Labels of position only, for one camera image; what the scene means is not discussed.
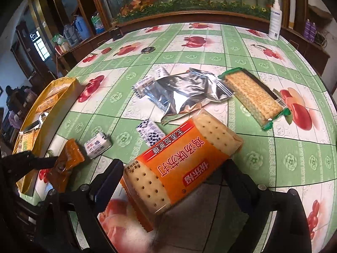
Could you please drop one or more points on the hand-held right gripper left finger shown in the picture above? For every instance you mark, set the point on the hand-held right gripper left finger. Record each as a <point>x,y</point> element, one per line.
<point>105,183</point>

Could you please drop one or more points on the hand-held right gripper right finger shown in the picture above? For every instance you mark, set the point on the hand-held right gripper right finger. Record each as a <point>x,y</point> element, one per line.
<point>237,184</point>

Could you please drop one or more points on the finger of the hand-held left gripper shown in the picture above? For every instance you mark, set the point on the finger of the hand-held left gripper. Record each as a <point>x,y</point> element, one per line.
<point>31,170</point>
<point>42,160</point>

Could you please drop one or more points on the green-edged clear cracker packet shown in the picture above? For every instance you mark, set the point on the green-edged clear cracker packet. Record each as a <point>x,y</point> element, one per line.
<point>26,141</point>
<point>255,97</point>

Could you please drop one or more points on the small orange snack packet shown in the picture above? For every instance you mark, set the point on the small orange snack packet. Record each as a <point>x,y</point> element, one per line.
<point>48,105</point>
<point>71,155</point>

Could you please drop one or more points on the clear seed bag white label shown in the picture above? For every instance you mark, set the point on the clear seed bag white label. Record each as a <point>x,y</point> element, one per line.
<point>36,121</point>

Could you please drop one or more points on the orange cracker packet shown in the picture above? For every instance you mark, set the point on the orange cracker packet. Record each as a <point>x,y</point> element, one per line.
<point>179,163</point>

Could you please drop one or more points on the white tray yellow taped rim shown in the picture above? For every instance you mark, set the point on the white tray yellow taped rim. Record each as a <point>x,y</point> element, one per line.
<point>63,89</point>

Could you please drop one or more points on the silver foil packet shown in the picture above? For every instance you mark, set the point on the silver foil packet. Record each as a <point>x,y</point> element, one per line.
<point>184,92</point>

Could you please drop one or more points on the green fruit print tablecloth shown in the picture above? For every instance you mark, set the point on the green fruit print tablecloth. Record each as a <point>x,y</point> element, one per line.
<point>289,147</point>

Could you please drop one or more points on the small cardboard box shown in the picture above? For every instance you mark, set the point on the small cardboard box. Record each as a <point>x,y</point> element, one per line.
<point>63,48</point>

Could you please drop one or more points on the barred window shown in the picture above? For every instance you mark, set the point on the barred window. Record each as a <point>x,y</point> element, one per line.
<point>40,46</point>

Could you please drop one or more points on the green white bag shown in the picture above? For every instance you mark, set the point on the green white bag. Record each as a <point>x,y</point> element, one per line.
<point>58,39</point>

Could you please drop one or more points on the grey thermos jug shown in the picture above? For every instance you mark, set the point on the grey thermos jug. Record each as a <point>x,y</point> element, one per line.
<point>69,34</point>

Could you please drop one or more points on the blue thermos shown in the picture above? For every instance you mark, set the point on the blue thermos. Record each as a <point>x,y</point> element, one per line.
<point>81,27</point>

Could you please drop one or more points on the round metal lid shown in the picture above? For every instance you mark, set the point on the round metal lid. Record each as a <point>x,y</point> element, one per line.
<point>147,50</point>

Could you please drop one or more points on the water bottle green label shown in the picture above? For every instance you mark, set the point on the water bottle green label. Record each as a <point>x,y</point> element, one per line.
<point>97,23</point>

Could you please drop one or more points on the white spray bottle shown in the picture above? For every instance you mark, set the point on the white spray bottle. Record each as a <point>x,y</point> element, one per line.
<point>275,21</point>

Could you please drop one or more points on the purple bottle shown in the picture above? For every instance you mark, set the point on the purple bottle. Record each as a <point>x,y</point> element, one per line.
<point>306,30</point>
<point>313,33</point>

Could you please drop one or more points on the wooden cabinet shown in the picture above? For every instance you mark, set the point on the wooden cabinet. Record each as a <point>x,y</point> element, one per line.
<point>184,16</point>

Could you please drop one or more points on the brown wall shelf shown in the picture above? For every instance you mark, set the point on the brown wall shelf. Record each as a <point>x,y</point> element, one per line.
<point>320,13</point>

